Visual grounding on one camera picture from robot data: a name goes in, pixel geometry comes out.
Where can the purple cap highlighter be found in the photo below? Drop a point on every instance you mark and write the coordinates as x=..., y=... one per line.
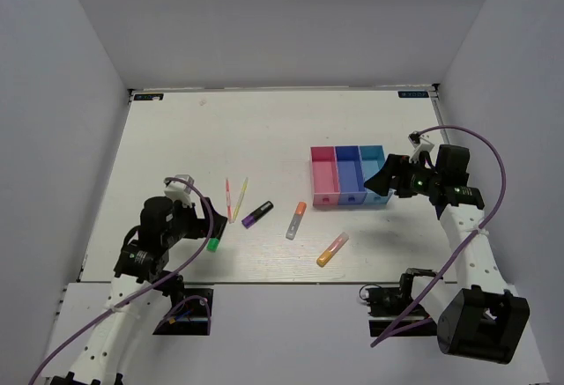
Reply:
x=257, y=214

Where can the light blue bin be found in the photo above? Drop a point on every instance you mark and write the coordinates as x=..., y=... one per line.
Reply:
x=372, y=158

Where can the yellow pen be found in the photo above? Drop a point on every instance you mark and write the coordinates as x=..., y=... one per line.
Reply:
x=240, y=198

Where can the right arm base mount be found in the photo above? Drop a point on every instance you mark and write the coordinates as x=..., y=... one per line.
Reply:
x=385, y=303

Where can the corner label sticker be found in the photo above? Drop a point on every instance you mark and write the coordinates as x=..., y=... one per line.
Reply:
x=148, y=96
x=413, y=94

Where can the green cap highlighter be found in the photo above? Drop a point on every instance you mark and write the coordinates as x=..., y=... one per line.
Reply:
x=212, y=245

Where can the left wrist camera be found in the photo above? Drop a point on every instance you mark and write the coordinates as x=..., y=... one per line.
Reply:
x=179, y=191

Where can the orange cap lead case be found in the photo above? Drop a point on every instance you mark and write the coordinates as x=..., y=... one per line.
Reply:
x=296, y=220

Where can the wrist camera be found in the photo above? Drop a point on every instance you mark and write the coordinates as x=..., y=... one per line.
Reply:
x=179, y=191
x=420, y=143

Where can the pink bin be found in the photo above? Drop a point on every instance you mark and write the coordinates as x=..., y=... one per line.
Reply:
x=324, y=175

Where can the pink pen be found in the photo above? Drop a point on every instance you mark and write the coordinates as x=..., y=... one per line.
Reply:
x=228, y=201

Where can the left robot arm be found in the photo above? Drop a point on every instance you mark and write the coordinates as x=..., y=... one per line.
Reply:
x=140, y=279

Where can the purple-blue bin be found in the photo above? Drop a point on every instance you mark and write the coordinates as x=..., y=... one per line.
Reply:
x=350, y=176

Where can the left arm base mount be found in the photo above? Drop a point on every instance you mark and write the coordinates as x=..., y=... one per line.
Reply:
x=190, y=314

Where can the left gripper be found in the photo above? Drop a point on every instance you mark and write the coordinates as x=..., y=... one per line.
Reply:
x=199, y=223

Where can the yellow cap lead case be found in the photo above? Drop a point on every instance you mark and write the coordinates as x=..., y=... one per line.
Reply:
x=332, y=249

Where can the left corner label sticker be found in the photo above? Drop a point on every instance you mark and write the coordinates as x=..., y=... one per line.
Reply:
x=148, y=96

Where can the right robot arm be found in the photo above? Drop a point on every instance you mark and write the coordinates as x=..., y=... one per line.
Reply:
x=479, y=317

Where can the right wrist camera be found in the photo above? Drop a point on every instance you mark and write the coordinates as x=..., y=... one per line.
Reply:
x=420, y=143

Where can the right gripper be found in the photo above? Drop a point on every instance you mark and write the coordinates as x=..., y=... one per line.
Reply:
x=397, y=166

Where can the right corner label sticker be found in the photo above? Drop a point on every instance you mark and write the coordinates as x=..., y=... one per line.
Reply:
x=413, y=94

